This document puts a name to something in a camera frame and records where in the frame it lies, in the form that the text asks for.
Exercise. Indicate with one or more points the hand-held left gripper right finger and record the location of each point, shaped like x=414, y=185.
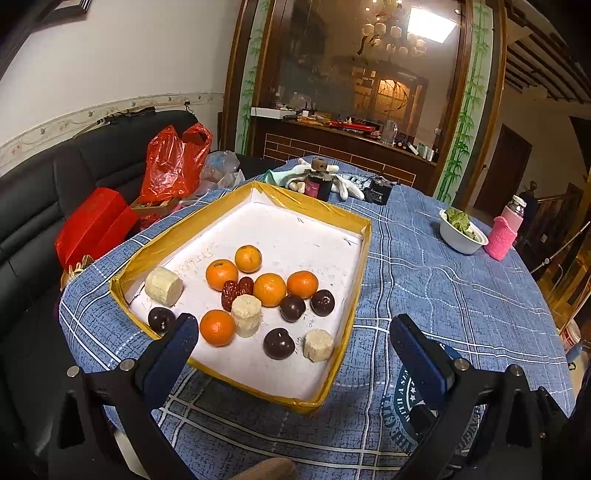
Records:
x=420, y=360

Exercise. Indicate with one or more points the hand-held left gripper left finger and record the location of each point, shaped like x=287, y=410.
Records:
x=171, y=355

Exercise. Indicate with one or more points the dark purple round fruit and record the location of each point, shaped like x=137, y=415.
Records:
x=279, y=344
x=292, y=308
x=322, y=302
x=161, y=320

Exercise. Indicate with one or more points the orange mandarin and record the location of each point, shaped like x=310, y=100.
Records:
x=269, y=289
x=221, y=275
x=302, y=284
x=217, y=327
x=248, y=258

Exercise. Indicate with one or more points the white peeled chunk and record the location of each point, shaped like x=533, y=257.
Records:
x=246, y=316
x=164, y=286

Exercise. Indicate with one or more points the red date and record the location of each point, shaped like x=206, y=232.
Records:
x=245, y=286
x=228, y=295

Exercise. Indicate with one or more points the corn piece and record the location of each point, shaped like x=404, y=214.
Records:
x=318, y=345

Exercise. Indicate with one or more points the yellow-rimmed white box tray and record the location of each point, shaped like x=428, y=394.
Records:
x=295, y=221

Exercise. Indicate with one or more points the blue plaid tablecloth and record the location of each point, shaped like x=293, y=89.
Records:
x=461, y=300

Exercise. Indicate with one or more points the white bowl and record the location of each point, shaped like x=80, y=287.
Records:
x=464, y=244

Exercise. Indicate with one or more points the gold wrapper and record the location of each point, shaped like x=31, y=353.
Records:
x=76, y=272

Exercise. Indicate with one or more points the green lettuce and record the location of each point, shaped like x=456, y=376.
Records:
x=457, y=217

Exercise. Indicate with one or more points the pink bottle with knitted sleeve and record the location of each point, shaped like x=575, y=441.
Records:
x=501, y=235

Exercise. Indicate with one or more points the small brown cardboard box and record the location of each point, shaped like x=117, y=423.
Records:
x=152, y=207

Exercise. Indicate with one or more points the brown rounded object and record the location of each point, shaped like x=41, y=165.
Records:
x=268, y=468

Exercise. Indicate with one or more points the red box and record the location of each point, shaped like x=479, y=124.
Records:
x=92, y=226

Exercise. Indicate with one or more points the white bucket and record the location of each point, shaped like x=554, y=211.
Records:
x=572, y=334

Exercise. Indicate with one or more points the small black box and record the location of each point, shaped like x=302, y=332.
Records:
x=381, y=190

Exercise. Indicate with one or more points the white glove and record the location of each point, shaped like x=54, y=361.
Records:
x=355, y=184
x=295, y=177

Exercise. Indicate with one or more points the clear plastic bag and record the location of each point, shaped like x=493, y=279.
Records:
x=221, y=168

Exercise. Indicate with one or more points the red plastic bag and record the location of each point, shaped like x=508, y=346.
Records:
x=173, y=161

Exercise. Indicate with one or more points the dark bottle with pink label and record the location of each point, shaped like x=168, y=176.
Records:
x=318, y=182

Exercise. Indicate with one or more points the pale green cloth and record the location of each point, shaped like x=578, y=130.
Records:
x=277, y=177

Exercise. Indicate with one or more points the brown wooden door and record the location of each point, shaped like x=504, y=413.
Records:
x=501, y=166

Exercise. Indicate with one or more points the black sofa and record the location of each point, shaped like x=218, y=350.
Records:
x=41, y=184

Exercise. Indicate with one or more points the clear glass pitcher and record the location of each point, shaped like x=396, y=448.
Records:
x=390, y=133

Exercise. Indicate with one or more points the wooden glass partition cabinet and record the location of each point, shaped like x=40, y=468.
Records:
x=323, y=69

